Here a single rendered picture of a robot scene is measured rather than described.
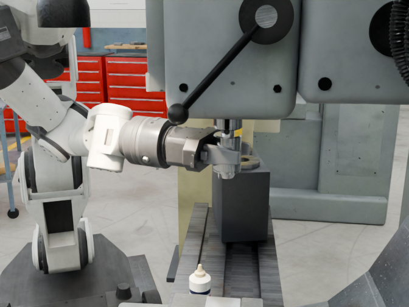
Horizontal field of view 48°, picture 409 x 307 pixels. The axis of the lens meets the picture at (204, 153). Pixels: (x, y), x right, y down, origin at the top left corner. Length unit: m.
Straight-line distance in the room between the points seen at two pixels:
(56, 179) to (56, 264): 0.35
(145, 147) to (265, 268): 0.45
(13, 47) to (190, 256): 0.60
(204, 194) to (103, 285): 1.13
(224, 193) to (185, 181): 1.51
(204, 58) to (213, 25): 0.04
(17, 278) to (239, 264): 0.94
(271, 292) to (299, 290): 1.71
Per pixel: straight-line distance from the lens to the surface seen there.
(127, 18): 10.03
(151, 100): 5.38
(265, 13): 0.61
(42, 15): 0.69
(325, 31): 0.63
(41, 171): 1.41
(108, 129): 0.84
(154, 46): 0.74
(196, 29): 0.65
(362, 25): 0.64
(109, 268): 1.78
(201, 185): 2.64
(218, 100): 0.65
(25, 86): 1.03
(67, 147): 1.08
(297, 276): 2.84
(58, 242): 1.60
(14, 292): 1.74
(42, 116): 1.07
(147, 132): 0.79
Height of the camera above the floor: 1.46
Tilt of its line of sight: 17 degrees down
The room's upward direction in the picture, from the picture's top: straight up
